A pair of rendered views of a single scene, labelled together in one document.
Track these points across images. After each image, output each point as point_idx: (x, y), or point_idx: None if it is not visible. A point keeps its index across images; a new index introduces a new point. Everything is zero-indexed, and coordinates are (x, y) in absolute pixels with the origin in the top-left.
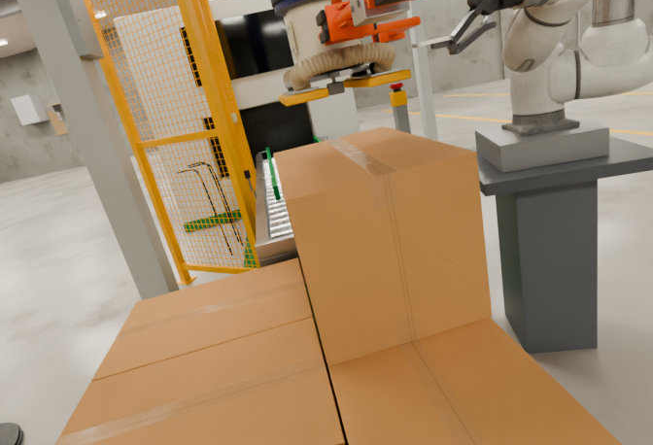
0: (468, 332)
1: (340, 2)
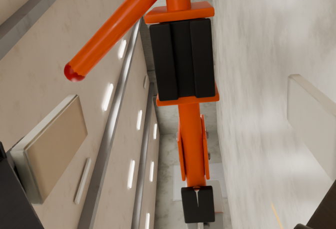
0: None
1: (136, 19)
